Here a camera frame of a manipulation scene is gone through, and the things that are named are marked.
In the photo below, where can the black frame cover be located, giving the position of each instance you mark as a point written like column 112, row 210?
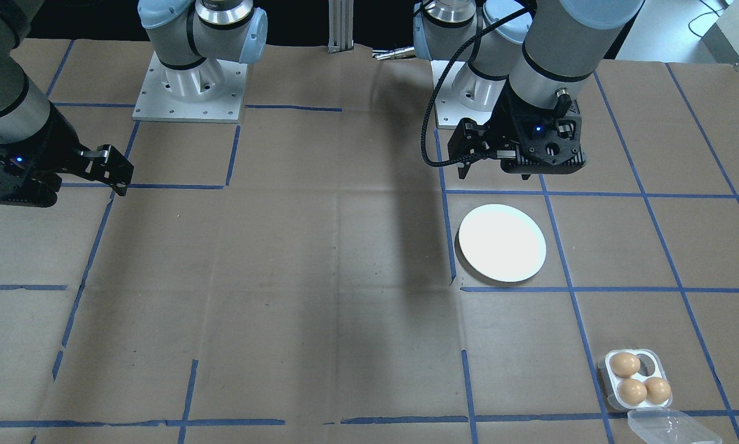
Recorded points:
column 301, row 18

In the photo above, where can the clear plastic egg box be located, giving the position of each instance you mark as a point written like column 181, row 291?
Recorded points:
column 671, row 428

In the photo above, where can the round white plate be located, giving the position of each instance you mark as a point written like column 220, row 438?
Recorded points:
column 502, row 243

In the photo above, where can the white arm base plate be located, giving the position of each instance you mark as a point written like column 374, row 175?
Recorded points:
column 449, row 120
column 153, row 111

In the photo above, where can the brown egg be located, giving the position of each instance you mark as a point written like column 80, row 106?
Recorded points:
column 657, row 390
column 632, row 391
column 625, row 364

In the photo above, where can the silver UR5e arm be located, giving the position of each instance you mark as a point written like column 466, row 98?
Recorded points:
column 566, row 49
column 209, row 37

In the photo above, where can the aluminium frame bar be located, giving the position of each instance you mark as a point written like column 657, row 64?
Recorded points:
column 341, row 24

